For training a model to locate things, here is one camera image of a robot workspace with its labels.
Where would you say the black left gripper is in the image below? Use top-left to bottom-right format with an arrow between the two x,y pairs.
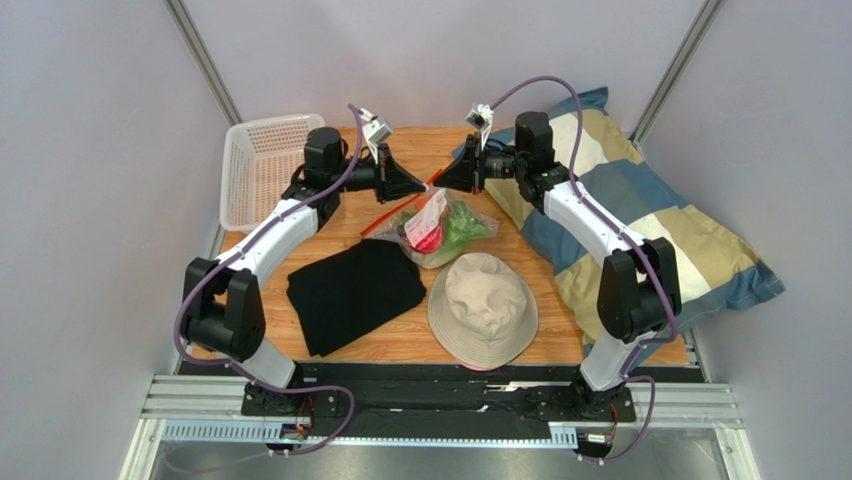
329,144 -> 424,206

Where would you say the clear orange zip top bag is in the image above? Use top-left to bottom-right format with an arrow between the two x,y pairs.
361,186 -> 499,269

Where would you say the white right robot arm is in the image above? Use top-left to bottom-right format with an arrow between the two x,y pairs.
433,105 -> 682,419

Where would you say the fake green lettuce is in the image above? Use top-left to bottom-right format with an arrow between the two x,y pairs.
443,201 -> 490,244

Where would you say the fake red apple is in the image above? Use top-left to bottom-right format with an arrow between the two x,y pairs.
402,221 -> 445,254

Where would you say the black folded cloth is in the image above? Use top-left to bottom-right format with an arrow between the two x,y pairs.
287,239 -> 426,357

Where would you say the beige bucket hat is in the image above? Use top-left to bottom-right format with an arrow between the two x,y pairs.
427,253 -> 539,372

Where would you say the white plastic basket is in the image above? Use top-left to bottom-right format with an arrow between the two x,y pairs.
219,113 -> 325,232

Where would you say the blue beige checked pillow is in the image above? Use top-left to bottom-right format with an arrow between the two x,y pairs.
485,87 -> 785,353

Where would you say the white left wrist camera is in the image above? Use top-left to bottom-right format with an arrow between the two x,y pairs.
362,112 -> 394,163

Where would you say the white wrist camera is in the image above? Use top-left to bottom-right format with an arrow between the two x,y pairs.
465,103 -> 494,151
362,112 -> 394,163

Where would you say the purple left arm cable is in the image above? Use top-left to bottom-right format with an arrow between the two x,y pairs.
174,103 -> 374,457

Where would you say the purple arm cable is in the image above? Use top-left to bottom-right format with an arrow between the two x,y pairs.
174,103 -> 374,457
489,75 -> 682,465

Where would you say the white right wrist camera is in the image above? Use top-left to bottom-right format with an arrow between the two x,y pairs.
465,103 -> 494,151

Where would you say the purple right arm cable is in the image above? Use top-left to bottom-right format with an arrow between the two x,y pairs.
489,75 -> 682,465

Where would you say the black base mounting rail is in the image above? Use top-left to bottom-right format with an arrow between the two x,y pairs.
139,359 -> 743,451

